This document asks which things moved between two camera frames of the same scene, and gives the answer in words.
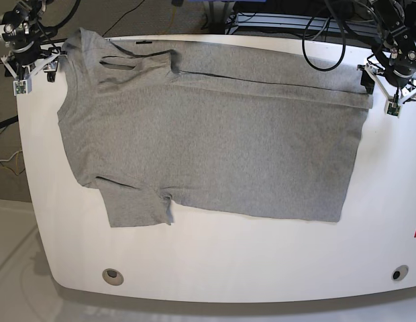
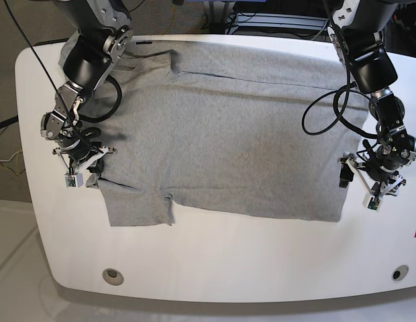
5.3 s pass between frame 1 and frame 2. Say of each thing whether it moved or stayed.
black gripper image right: moved
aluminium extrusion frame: stayed
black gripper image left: moved
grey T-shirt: stayed
